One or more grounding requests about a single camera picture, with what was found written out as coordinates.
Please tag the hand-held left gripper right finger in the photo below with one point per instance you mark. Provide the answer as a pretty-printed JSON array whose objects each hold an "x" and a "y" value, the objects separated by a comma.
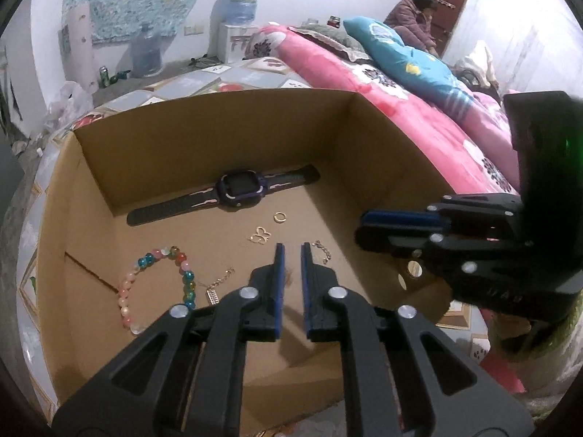
[{"x": 307, "y": 300}]

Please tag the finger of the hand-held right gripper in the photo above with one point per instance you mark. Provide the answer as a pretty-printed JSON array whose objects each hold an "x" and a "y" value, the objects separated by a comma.
[
  {"x": 401, "y": 219},
  {"x": 391, "y": 240}
]

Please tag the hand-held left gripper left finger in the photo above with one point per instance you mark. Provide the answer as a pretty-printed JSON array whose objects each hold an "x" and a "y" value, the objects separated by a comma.
[{"x": 278, "y": 300}]

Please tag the gold butterfly pendant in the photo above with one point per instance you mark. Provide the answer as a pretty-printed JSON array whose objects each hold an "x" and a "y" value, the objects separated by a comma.
[{"x": 260, "y": 236}]

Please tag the dark purple smartwatch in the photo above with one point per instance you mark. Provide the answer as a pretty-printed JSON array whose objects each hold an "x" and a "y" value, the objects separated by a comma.
[{"x": 237, "y": 189}]

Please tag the brown cardboard box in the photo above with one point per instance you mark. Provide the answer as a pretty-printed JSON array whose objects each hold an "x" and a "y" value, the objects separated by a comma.
[{"x": 227, "y": 145}]

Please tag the person's right forearm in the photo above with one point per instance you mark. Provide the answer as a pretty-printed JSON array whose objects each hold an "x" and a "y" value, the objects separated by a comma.
[{"x": 551, "y": 350}]

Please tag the pink floral blanket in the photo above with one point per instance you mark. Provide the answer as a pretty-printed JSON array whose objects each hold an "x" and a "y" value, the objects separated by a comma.
[{"x": 387, "y": 118}]

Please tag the blue printed pillow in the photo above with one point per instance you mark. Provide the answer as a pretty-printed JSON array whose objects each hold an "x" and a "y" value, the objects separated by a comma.
[{"x": 410, "y": 68}]

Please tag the grey floral pillow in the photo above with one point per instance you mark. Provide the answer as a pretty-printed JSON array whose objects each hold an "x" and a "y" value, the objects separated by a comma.
[{"x": 332, "y": 43}]

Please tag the brown wooden door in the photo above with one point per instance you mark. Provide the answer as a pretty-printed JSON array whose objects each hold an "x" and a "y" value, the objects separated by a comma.
[{"x": 448, "y": 0}]

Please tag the white water dispenser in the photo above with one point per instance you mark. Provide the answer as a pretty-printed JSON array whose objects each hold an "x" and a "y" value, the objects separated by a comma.
[{"x": 234, "y": 43}]

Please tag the large clear water bottle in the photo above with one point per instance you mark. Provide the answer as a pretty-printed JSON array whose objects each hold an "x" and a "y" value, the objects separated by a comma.
[{"x": 146, "y": 52}]

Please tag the green drink can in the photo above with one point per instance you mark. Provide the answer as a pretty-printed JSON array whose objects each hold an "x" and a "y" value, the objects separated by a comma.
[{"x": 104, "y": 77}]

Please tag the white plastic bag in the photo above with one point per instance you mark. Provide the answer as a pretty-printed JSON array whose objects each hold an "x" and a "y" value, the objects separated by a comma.
[{"x": 68, "y": 102}]

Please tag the white cylindrical floor appliance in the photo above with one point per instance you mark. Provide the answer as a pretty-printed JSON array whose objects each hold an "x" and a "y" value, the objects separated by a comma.
[{"x": 77, "y": 50}]

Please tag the teal patterned wall cloth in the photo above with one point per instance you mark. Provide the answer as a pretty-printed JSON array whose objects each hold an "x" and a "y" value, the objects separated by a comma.
[{"x": 136, "y": 0}]

